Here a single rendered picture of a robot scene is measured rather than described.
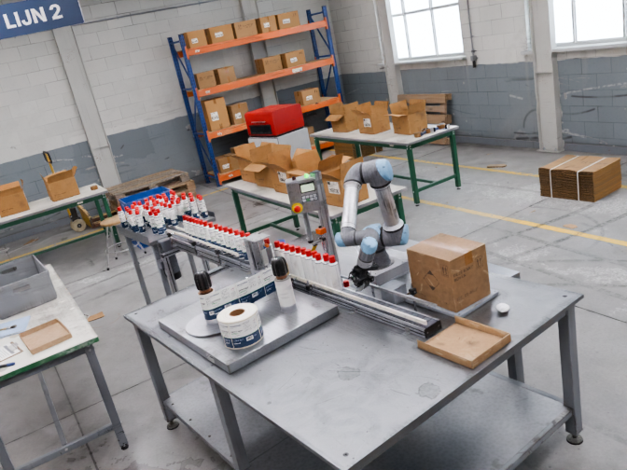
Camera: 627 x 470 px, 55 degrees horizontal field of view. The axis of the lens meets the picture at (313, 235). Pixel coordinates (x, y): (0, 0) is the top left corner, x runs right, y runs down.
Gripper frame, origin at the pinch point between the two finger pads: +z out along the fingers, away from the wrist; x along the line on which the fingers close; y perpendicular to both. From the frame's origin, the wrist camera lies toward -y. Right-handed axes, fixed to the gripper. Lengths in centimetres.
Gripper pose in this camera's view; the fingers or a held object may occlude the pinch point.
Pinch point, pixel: (359, 289)
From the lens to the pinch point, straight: 314.3
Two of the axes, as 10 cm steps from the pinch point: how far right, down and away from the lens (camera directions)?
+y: -7.7, 3.5, -5.3
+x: 6.2, 5.9, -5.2
